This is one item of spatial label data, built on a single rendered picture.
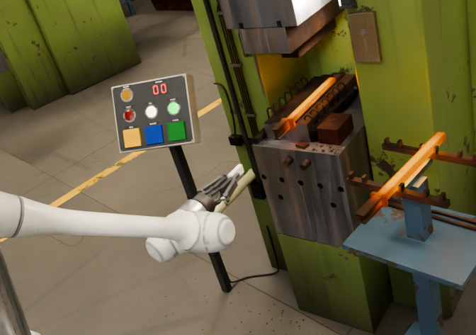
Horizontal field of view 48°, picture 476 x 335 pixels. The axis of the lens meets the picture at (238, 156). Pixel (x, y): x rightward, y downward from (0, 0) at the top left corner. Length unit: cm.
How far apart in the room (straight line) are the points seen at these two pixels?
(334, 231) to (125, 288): 143
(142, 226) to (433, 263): 87
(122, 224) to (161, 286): 169
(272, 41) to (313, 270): 102
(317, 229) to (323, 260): 17
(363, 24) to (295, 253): 103
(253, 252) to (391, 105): 139
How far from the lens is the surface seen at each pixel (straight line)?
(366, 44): 188
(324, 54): 242
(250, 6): 190
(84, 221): 141
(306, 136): 202
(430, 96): 191
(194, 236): 142
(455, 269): 171
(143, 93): 227
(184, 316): 284
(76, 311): 320
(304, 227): 224
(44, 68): 653
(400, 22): 183
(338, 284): 237
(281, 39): 188
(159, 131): 222
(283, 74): 232
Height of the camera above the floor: 190
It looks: 29 degrees down
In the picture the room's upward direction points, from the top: 17 degrees counter-clockwise
